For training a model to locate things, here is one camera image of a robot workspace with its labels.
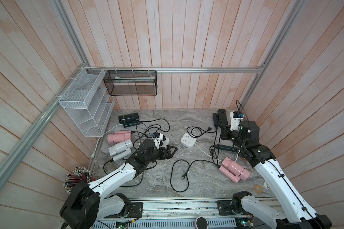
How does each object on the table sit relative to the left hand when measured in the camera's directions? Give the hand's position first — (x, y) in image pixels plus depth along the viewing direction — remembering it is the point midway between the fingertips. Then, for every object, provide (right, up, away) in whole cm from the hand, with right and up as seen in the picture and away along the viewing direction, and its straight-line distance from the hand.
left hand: (172, 151), depth 80 cm
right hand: (+26, +15, -5) cm, 31 cm away
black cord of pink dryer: (-29, +10, +25) cm, 39 cm away
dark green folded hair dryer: (-34, +18, +31) cm, 49 cm away
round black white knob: (+14, -31, -14) cm, 37 cm away
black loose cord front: (+11, -11, +10) cm, 19 cm away
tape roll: (+47, -21, 0) cm, 52 cm away
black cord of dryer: (+23, +9, +24) cm, 35 cm away
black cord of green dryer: (-9, +20, +35) cm, 41 cm away
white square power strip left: (-4, +3, +18) cm, 18 cm away
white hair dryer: (-34, -2, +13) cm, 36 cm away
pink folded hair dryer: (-36, +7, +16) cm, 41 cm away
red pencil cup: (-46, -9, -11) cm, 48 cm away
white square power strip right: (+12, +4, +19) cm, 22 cm away
